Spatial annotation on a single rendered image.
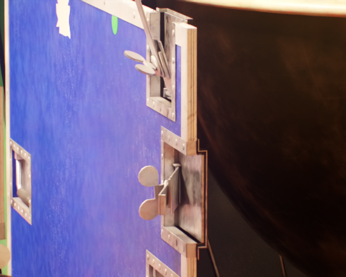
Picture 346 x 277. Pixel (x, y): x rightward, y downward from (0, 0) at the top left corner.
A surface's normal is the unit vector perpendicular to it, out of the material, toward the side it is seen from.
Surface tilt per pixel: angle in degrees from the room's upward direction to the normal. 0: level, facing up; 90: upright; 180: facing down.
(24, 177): 90
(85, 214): 90
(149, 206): 96
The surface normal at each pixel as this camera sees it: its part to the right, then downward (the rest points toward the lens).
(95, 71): -0.97, 0.04
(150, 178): 0.41, 0.25
